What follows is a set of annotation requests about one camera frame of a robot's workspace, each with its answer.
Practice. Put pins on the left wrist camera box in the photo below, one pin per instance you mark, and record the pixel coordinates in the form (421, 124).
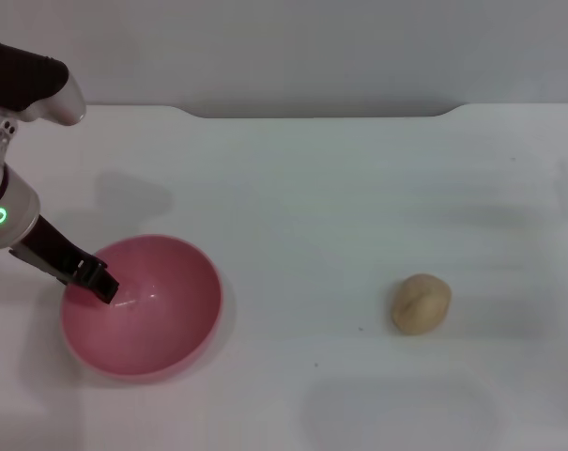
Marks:
(30, 80)

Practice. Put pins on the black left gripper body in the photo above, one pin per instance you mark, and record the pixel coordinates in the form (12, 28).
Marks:
(53, 244)

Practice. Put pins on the pink plastic bowl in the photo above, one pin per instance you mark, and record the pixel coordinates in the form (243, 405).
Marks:
(161, 329)

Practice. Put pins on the beige egg yolk pastry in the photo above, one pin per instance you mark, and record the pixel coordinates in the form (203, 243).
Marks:
(419, 305)

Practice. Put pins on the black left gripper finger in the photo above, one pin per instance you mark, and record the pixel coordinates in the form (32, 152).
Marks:
(98, 282)

